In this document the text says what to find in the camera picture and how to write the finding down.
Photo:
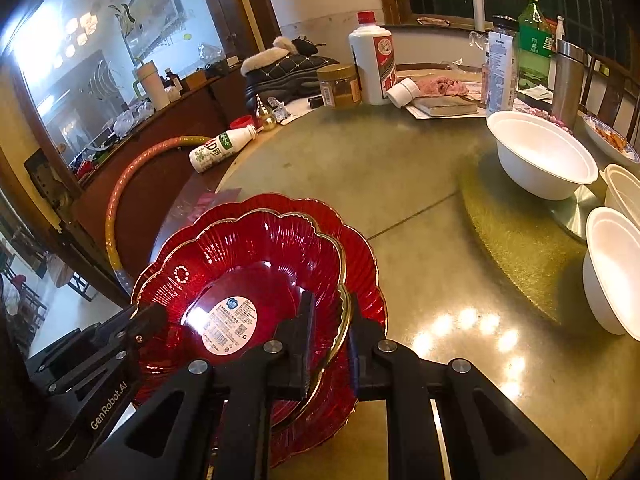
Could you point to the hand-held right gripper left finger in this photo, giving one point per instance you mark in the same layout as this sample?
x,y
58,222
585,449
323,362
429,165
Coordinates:
x,y
302,345

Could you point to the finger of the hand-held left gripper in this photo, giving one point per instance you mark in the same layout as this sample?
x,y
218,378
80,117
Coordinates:
x,y
147,320

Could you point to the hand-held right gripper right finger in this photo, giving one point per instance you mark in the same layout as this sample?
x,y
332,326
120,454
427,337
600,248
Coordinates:
x,y
362,355

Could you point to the large red scalloped glass plate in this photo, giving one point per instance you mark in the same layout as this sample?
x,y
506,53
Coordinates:
x,y
361,270

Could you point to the small red scalloped glass plate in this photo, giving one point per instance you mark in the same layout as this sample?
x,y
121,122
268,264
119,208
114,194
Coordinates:
x,y
240,270

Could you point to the large smooth white bowl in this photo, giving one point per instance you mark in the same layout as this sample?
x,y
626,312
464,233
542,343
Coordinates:
x,y
540,160

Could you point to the ribbed white plastic bowl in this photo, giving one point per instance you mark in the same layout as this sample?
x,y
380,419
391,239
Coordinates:
x,y
625,190

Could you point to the red and yellow hula hoop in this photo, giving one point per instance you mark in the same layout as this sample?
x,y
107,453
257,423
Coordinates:
x,y
131,170

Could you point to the dark wooden sideboard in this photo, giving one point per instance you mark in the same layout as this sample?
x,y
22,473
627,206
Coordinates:
x,y
165,170

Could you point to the white milk bottle green print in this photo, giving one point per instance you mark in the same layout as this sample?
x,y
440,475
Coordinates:
x,y
220,149

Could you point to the green glass turntable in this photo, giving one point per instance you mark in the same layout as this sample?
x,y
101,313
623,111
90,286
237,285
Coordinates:
x,y
510,240

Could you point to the white tumbler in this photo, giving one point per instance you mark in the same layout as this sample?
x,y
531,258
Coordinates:
x,y
151,87

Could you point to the golden ornament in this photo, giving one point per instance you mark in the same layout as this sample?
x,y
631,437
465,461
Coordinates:
x,y
265,112

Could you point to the small dark bottle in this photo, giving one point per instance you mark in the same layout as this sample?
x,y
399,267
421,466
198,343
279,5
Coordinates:
x,y
172,80

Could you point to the round metal turntable hub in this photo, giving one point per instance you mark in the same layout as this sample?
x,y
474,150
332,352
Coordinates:
x,y
575,212

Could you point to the white disposable bowl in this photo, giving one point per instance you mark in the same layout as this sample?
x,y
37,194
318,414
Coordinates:
x,y
607,280

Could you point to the brown paste jar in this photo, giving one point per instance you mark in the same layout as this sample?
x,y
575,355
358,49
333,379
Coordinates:
x,y
340,87

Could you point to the old book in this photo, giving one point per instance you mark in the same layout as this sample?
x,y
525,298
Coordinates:
x,y
445,106

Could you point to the white paper cup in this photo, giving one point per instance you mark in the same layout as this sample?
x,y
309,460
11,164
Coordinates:
x,y
404,92

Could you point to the dark quilted jacket fur collar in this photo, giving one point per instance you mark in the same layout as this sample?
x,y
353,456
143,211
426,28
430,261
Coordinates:
x,y
285,72

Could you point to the pink cloth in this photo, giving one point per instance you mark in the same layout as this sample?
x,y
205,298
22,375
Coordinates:
x,y
445,85

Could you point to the white liquor bottle red cap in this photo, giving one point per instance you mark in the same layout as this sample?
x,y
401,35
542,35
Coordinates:
x,y
372,65

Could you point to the pink beads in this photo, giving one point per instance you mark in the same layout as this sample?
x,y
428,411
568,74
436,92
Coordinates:
x,y
555,119

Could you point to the clear bottle white label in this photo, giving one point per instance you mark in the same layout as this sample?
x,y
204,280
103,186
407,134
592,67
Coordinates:
x,y
500,70

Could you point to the blue patterned plate with food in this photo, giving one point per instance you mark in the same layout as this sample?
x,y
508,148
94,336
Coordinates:
x,y
610,139

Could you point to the stainless steel thermos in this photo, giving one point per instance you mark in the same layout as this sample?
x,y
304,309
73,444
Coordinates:
x,y
567,85

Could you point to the green plastic bottle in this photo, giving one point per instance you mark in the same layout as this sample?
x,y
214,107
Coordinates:
x,y
535,45

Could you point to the dark wooden chair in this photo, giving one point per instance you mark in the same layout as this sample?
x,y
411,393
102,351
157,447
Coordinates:
x,y
612,95

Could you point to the white paper roll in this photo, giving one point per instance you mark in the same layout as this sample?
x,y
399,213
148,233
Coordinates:
x,y
478,7

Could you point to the black wall socket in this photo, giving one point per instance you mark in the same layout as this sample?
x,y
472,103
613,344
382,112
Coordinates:
x,y
42,177

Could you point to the wall mirror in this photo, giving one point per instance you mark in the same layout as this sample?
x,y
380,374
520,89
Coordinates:
x,y
75,20

